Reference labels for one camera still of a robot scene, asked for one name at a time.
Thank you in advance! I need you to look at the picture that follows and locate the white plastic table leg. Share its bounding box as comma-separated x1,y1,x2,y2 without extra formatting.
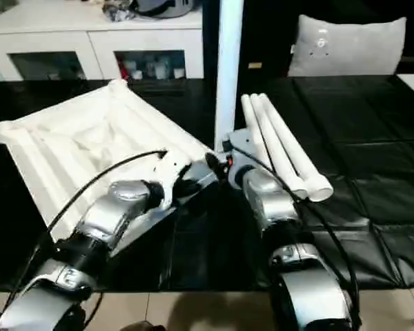
258,92,333,203
213,0,244,152
250,92,318,201
240,93,308,200

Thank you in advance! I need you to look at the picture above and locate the black cabinet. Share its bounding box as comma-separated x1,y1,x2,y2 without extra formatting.
201,0,301,80

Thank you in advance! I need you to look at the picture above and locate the black mat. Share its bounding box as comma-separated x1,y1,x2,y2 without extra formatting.
0,75,414,294

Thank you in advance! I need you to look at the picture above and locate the dark robot left foot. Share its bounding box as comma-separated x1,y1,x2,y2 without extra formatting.
124,320,166,331

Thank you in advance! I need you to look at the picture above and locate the dark bag on cabinet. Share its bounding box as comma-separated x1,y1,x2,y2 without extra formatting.
134,0,194,19

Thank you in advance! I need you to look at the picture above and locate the grey cushion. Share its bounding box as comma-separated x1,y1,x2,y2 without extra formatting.
288,14,407,77

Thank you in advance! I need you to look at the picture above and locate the white cabinet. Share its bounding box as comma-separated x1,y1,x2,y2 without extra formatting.
0,6,204,82

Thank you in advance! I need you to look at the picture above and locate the dark clutter pile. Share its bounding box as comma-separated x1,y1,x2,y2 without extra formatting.
103,0,132,21

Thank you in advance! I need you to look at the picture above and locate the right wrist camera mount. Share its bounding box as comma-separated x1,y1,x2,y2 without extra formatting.
222,129,263,189

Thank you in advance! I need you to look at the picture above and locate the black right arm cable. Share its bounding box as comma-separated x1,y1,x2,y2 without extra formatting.
234,144,363,325

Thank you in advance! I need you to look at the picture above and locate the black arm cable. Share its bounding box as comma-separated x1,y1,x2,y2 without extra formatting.
6,148,169,311
234,144,363,325

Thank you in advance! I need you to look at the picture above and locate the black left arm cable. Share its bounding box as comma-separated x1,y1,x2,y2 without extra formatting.
6,148,169,311

